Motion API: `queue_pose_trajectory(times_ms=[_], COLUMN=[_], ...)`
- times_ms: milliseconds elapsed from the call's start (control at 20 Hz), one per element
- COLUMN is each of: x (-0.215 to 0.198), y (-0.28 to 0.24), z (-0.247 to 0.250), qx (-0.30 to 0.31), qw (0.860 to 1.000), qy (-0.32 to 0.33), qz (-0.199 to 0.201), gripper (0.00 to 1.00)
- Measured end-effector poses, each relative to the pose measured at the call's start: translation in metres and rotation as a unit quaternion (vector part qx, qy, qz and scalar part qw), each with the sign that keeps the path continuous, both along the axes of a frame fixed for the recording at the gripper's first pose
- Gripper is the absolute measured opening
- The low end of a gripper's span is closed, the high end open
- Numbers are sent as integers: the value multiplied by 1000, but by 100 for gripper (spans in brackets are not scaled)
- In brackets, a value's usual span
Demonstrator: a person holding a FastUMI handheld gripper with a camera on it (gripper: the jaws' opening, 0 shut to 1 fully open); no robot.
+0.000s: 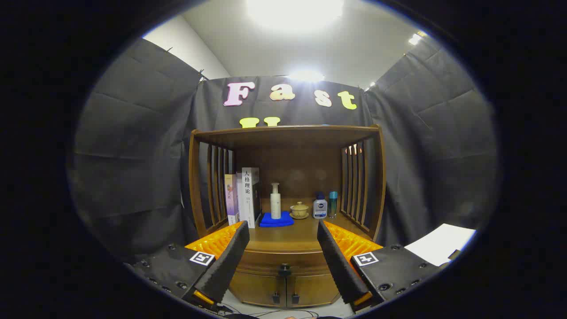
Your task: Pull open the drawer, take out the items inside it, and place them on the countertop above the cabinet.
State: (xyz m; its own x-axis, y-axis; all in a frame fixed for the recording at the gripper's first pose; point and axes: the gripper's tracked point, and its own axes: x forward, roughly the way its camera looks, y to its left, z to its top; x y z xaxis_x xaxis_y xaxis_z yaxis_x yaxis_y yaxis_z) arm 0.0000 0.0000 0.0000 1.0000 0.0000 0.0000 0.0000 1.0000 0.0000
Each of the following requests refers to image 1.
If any wooden cabinet door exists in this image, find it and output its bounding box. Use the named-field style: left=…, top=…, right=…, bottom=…
left=228, top=271, right=286, bottom=307
left=287, top=272, right=341, bottom=307

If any brown wooden countertop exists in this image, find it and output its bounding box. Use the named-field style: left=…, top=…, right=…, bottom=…
left=213, top=212, right=373, bottom=254

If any large ceiling light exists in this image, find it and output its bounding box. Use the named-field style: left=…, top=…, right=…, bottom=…
left=246, top=0, right=345, bottom=31

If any white pump bottle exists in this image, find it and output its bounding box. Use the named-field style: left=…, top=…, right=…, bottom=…
left=270, top=183, right=282, bottom=220

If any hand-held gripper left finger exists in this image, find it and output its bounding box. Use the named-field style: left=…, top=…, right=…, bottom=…
left=126, top=221, right=250, bottom=311

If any purple book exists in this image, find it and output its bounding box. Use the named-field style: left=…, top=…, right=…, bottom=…
left=225, top=174, right=240, bottom=226

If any white lotion bottle blue cap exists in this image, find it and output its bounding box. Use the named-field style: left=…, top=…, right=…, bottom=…
left=313, top=191, right=328, bottom=219

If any thin white book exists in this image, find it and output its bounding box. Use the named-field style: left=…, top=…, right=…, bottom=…
left=236, top=172, right=244, bottom=222

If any folded blue cloth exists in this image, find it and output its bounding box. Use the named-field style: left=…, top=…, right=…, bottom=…
left=259, top=211, right=295, bottom=228

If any black floor cable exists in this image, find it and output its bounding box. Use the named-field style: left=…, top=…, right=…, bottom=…
left=221, top=308, right=319, bottom=319

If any white table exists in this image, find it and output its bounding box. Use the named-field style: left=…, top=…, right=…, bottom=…
left=404, top=223, right=477, bottom=266

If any thick white book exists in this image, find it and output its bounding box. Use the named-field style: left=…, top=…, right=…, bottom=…
left=241, top=167, right=262, bottom=229

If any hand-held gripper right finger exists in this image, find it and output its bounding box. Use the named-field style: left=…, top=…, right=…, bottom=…
left=317, top=220, right=443, bottom=313

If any brown wooden drawer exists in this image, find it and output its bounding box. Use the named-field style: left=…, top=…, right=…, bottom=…
left=235, top=249, right=332, bottom=277

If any brown wooden cabinet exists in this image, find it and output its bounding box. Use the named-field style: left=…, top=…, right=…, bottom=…
left=188, top=124, right=387, bottom=308

